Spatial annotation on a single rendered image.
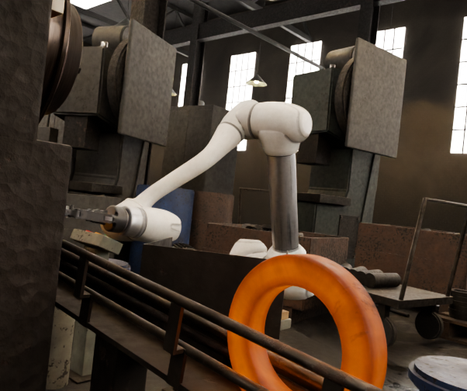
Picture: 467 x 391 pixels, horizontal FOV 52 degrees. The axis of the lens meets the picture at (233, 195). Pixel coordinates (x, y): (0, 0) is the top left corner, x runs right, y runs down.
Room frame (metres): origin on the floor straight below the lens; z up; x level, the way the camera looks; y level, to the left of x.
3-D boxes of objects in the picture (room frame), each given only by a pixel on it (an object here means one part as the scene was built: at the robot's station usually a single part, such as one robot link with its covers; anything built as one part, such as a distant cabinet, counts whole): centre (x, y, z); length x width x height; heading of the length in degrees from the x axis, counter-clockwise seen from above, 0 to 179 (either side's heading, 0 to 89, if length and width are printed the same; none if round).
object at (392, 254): (4.70, -1.91, 0.38); 1.03 x 0.83 x 0.75; 51
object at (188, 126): (6.49, 0.52, 1.00); 0.80 x 0.63 x 2.00; 53
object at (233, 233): (3.85, -0.39, 0.33); 0.93 x 0.73 x 0.66; 55
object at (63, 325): (1.94, 0.65, 0.26); 0.12 x 0.12 x 0.52
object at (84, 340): (2.09, 0.57, 0.31); 0.24 x 0.16 x 0.62; 48
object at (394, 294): (3.49, -1.01, 0.48); 1.18 x 0.65 x 0.96; 38
